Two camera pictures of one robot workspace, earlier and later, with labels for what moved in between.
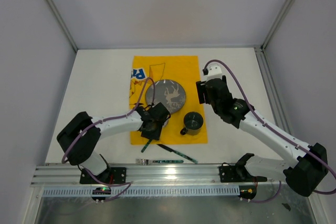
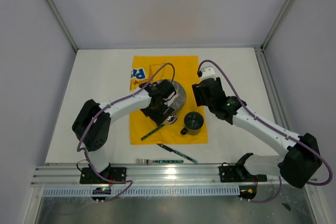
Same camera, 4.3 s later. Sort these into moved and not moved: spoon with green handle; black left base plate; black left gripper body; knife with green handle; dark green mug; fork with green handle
Moved: spoon with green handle; black left gripper body
Not moved: knife with green handle; black left base plate; fork with green handle; dark green mug
